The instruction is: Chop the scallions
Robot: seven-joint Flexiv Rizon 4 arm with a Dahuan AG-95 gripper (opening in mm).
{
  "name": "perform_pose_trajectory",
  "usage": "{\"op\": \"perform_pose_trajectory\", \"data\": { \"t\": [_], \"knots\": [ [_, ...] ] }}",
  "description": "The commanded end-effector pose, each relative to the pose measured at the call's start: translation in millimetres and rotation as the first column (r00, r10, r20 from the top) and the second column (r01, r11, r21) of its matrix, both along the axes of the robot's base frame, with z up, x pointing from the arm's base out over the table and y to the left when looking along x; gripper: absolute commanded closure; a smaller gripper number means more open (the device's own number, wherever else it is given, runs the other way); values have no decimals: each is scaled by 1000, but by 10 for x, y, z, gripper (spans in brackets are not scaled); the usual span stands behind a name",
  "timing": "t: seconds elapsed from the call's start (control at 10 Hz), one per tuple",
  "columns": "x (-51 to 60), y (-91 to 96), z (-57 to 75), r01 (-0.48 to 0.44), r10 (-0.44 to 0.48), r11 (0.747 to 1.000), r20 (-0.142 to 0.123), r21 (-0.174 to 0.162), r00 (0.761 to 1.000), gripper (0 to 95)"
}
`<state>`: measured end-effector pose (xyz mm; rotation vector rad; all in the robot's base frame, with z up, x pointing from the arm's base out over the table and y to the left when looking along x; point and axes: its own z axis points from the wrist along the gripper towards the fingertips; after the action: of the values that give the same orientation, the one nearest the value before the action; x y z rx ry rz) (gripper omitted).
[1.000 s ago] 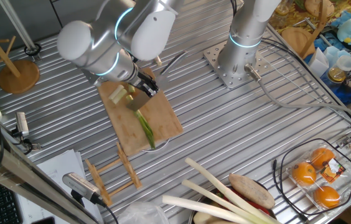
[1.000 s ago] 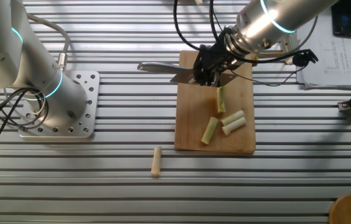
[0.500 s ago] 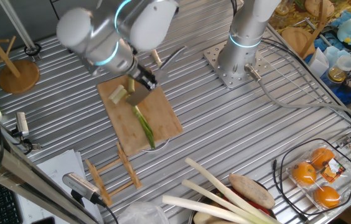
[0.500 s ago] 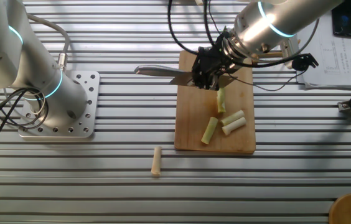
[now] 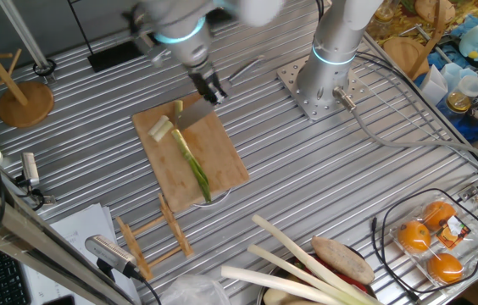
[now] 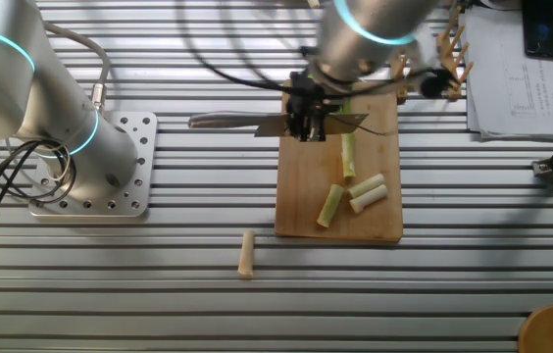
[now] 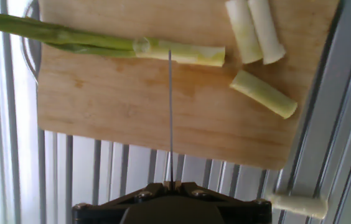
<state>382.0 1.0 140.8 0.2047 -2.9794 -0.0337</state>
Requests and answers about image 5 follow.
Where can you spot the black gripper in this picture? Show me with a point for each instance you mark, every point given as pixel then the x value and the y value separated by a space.
pixel 204 82

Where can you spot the steel cleaver knife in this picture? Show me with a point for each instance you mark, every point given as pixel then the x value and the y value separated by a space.
pixel 192 116

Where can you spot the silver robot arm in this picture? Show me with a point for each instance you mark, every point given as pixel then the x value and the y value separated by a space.
pixel 332 38

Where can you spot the green scallion stalk piece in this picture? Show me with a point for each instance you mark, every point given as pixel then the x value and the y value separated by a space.
pixel 178 108

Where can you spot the pale green scallion piece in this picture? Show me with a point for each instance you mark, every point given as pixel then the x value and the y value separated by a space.
pixel 163 131

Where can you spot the wooden cutting board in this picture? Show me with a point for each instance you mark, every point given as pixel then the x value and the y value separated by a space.
pixel 222 169

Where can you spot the long scallion with green top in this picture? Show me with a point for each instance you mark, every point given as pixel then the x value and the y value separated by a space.
pixel 196 169

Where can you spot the black stand with thin rod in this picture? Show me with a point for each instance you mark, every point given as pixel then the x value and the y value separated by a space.
pixel 112 59

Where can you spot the wooden knife rack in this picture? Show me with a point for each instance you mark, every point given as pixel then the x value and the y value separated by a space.
pixel 175 229

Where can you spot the white paper sheets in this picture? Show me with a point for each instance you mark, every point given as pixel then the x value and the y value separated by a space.
pixel 82 220

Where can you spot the clear glass bottle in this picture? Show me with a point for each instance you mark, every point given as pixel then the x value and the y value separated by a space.
pixel 381 17

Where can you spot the wooden mug tree stand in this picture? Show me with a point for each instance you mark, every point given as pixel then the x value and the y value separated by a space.
pixel 25 103
pixel 404 55

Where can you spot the clear plastic bag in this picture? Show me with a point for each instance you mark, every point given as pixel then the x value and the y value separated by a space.
pixel 192 292

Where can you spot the metal bowl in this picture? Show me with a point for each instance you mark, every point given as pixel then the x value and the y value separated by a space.
pixel 260 296

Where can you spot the brown sweet potato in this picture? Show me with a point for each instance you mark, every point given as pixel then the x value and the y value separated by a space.
pixel 342 260

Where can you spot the pale potato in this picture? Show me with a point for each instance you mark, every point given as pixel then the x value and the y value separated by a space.
pixel 279 298

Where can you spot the red vegetable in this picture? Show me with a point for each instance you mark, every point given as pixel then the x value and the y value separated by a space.
pixel 335 274

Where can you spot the white paper box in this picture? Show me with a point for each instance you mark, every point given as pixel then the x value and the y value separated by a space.
pixel 431 87

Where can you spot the round woven wooden item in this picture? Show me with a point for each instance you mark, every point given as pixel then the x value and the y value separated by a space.
pixel 431 8

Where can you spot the orange fruit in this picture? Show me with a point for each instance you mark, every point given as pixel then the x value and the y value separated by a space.
pixel 413 236
pixel 439 214
pixel 444 267

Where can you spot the glass flask with yellow liquid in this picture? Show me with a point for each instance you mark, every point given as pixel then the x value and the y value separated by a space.
pixel 461 99

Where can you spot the blue cloth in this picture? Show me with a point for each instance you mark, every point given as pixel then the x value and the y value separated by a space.
pixel 472 127

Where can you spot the orange label sticker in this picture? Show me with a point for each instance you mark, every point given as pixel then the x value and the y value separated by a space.
pixel 453 232

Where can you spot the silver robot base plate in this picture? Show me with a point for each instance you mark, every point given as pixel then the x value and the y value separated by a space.
pixel 294 80

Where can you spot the small silver camera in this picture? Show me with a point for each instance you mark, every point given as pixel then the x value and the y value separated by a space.
pixel 30 167

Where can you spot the metal camera mount clamp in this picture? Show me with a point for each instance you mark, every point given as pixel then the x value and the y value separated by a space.
pixel 37 197

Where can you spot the aluminium frame beam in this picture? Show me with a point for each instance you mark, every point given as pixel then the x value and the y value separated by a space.
pixel 31 237

